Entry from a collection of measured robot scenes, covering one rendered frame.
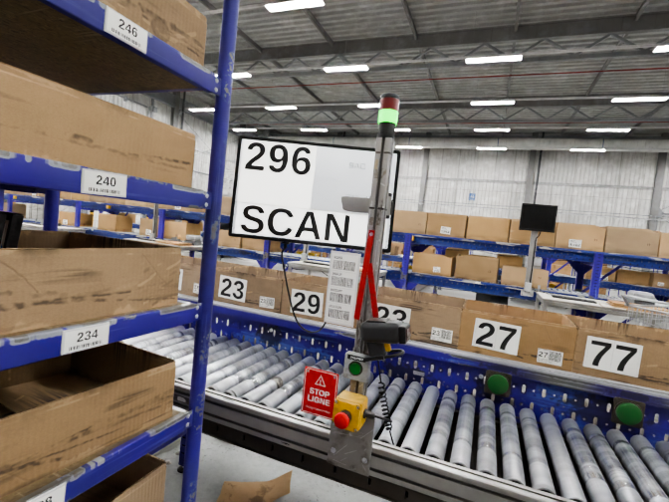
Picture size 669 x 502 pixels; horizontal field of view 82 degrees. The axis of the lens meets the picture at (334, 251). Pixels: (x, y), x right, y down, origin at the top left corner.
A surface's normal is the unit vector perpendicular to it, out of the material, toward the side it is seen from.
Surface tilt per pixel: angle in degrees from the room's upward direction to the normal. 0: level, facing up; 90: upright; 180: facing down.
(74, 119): 91
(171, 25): 91
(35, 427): 90
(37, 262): 90
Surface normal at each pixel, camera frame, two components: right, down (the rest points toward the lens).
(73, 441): 0.90, 0.14
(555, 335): -0.36, 0.02
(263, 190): -0.03, -0.02
